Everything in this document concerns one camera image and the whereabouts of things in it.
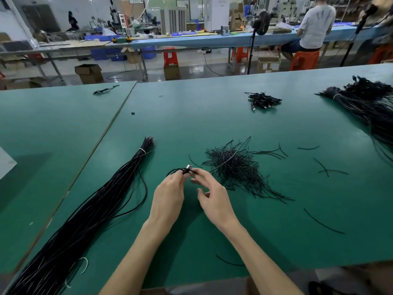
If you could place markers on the person's left forearm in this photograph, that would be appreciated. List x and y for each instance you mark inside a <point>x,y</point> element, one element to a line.
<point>138,261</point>

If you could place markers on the black tripod stand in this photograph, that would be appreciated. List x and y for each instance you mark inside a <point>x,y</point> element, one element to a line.
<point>356,33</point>

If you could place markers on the black fan on stand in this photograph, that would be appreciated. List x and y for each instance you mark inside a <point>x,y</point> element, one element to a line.
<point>263,22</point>

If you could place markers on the red plastic stool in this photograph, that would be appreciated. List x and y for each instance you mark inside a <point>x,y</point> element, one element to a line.
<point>170,56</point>

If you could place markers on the orange plastic stool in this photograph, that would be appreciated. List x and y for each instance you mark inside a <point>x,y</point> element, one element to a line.
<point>242,54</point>
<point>382,54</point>
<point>305,60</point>

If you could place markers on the person's right forearm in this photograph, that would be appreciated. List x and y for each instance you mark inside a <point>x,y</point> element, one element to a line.
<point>261,264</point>

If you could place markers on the person's right hand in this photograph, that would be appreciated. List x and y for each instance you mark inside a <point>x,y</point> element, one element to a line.
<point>216,202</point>

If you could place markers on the open cardboard box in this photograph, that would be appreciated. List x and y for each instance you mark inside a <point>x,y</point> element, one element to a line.
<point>89,74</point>

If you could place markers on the person's left hand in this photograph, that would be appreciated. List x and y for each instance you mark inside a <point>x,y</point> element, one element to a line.
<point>167,199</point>

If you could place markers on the long blue workbench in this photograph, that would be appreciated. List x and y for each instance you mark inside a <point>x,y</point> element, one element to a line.
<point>215,40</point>

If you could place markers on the small cardboard box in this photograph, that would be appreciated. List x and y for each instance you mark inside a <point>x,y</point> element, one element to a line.
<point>172,72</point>

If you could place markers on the large white box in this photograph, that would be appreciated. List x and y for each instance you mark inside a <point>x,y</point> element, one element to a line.
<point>6,162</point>

